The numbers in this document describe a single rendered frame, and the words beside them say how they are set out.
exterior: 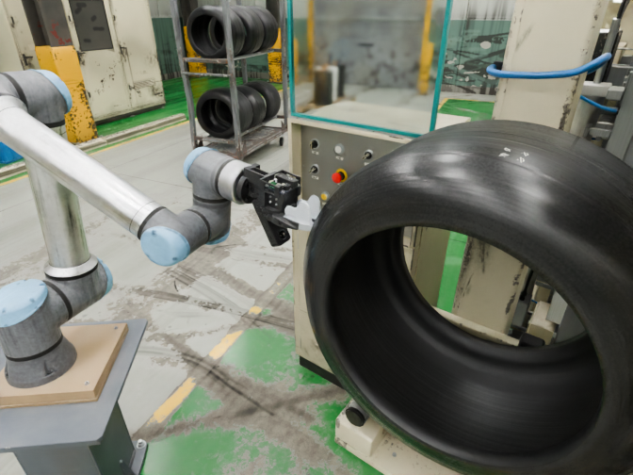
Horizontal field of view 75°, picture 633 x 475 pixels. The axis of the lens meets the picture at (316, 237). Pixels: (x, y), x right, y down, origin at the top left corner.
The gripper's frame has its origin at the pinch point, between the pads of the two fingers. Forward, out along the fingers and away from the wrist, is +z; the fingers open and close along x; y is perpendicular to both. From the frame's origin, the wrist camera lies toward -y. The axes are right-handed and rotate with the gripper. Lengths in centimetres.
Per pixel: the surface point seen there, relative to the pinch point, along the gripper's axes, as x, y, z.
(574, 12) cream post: 27, 41, 26
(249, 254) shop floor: 123, -140, -139
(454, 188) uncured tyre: -11.4, 22.1, 25.2
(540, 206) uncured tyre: -10.4, 23.0, 34.5
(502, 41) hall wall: 893, -44, -187
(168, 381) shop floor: 13, -135, -88
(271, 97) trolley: 327, -92, -299
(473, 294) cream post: 26.7, -18.2, 27.5
